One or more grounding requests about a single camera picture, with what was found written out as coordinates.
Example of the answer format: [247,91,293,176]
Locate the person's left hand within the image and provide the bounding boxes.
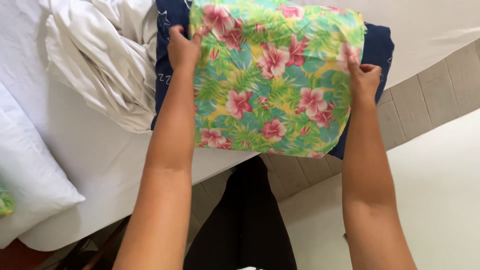
[167,25,204,70]

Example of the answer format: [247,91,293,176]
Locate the person's right hand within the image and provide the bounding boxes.
[347,55,382,99]

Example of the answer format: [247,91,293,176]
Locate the navy blue pillow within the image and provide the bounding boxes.
[151,0,395,160]

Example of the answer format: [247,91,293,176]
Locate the floral pillowcase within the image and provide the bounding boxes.
[188,0,366,159]

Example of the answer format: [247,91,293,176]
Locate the crumpled white sheet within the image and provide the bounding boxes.
[39,0,160,134]

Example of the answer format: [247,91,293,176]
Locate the white bed mattress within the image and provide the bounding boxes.
[0,0,480,253]

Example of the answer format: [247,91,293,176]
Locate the person's black trousers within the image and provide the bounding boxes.
[183,156,298,270]

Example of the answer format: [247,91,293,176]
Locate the white pillow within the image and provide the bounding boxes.
[0,82,86,249]

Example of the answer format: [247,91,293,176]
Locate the green floral cloth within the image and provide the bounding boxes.
[0,184,16,217]

